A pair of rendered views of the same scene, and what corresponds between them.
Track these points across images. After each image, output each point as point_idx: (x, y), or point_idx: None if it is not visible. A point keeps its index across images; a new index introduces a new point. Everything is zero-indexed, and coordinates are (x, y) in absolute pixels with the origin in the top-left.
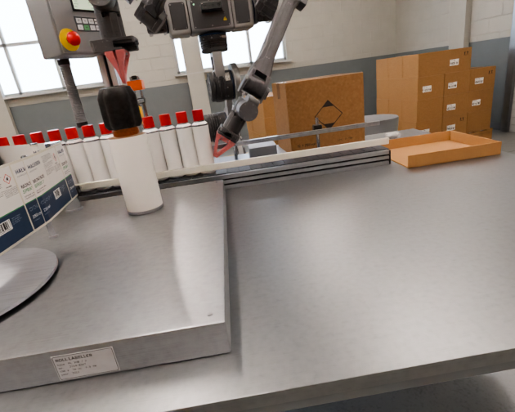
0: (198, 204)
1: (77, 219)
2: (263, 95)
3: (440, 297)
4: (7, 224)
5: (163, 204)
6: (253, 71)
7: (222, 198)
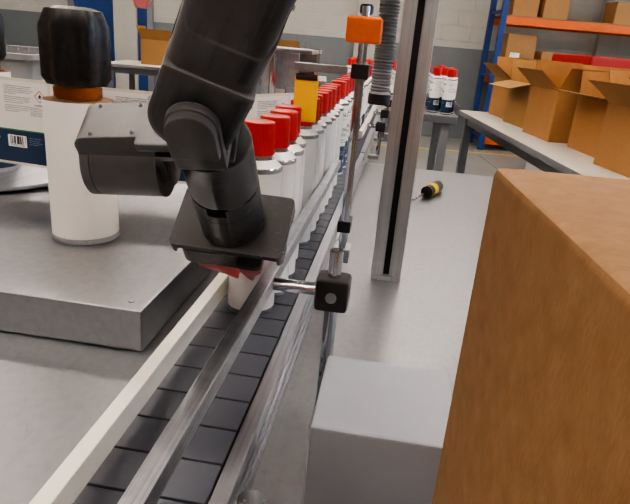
0: (2, 266)
1: (138, 203)
2: (156, 132)
3: None
4: (22, 140)
5: (68, 242)
6: (176, 17)
7: None
